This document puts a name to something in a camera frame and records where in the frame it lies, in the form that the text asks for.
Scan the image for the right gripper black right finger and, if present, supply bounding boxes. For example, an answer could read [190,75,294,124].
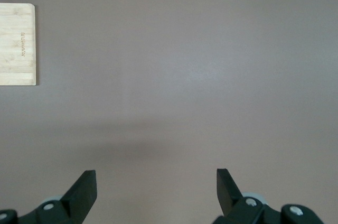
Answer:
[211,168,326,224]

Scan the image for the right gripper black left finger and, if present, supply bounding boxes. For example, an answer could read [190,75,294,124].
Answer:
[0,170,98,224]

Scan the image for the bamboo cutting board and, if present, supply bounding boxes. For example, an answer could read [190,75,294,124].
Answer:
[0,3,37,86]

